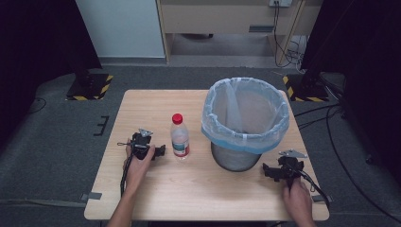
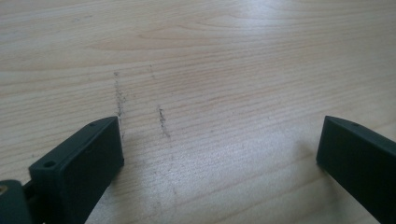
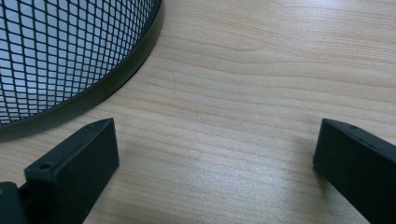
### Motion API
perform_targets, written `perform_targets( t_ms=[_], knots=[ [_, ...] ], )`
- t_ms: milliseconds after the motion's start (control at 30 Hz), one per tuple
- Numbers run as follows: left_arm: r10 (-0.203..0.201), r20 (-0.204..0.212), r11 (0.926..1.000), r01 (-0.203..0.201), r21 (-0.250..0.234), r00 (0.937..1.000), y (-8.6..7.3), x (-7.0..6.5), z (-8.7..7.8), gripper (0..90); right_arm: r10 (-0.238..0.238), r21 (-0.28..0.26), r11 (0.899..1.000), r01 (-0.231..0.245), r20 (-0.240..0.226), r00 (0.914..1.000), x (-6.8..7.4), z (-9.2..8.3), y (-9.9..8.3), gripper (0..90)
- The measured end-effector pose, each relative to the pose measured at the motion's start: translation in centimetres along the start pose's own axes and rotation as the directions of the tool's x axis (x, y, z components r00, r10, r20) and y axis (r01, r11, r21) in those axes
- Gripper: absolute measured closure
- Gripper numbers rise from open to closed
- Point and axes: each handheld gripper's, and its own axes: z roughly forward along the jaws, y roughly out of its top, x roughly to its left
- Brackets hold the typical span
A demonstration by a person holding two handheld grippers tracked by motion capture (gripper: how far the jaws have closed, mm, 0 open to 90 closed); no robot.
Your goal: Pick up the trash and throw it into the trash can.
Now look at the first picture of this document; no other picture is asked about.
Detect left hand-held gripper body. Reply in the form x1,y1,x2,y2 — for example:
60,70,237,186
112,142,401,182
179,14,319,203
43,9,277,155
131,127,158,161

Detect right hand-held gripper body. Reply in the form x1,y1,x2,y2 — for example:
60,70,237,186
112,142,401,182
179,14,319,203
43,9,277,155
276,148,308,183

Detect clear red-capped plastic bottle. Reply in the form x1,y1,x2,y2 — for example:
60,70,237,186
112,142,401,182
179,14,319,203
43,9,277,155
169,113,191,161

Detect grey mesh waste bin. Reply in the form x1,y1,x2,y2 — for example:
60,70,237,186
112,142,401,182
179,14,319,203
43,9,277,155
210,141,263,173

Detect translucent blue bin liner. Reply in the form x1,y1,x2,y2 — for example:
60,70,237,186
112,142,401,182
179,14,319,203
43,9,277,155
200,77,290,156

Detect person's left hand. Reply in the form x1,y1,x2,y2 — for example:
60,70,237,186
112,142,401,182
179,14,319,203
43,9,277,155
124,137,156,194

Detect person's right hand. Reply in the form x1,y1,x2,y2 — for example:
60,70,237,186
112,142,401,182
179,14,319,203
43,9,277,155
281,177,312,219

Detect grey tape strip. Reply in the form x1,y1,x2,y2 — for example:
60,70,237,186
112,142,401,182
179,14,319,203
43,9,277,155
311,194,333,203
79,191,103,203

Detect black yellow-striped stand base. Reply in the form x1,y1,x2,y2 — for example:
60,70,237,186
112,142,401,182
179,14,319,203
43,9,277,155
65,72,114,102
282,74,330,103

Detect white partition panel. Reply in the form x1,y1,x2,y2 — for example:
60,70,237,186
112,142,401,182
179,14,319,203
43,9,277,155
75,0,167,60

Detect black curtain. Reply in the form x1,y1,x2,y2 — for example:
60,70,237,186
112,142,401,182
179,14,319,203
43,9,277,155
300,0,401,187
0,0,103,140

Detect right hand-held gripper black cable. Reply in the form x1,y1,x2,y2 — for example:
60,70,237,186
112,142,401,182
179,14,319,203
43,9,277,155
292,164,331,209

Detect hand-held gripper black cable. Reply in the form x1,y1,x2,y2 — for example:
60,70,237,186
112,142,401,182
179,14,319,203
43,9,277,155
116,141,136,199
292,164,331,209

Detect left hand-held gripper black cable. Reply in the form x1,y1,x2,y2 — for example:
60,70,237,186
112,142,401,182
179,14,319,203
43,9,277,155
116,141,136,199

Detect black floor cable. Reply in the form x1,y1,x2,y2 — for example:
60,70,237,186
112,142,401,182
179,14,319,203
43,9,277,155
293,103,401,224

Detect black metal stand post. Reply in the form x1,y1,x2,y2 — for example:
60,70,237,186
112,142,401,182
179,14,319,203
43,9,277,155
72,46,93,86
301,18,344,88

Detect tangle of cables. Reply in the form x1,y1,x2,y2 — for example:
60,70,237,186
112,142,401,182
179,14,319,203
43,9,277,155
285,35,308,69

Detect black hanging power cable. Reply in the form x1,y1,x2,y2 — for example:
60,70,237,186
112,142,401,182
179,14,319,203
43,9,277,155
272,1,296,69

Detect white wall socket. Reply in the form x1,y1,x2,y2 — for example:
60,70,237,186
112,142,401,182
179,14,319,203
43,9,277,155
268,0,293,9

